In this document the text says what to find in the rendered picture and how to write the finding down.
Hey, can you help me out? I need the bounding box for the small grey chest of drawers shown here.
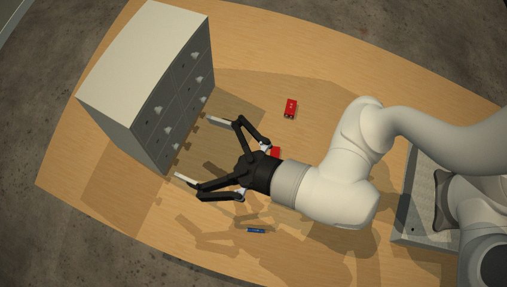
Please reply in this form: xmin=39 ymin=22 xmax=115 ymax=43
xmin=75 ymin=0 xmax=215 ymax=175

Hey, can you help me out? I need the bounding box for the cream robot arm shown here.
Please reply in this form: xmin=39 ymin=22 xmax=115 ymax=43
xmin=270 ymin=96 xmax=507 ymax=287

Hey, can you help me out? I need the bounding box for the blue aaa battery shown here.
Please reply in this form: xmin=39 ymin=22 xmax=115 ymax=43
xmin=246 ymin=228 xmax=264 ymax=233

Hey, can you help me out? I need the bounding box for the red nine-volt battery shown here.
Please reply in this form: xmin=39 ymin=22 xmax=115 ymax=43
xmin=284 ymin=99 xmax=297 ymax=118

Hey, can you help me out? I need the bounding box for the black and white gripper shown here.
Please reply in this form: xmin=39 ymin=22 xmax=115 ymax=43
xmin=174 ymin=115 xmax=284 ymax=203

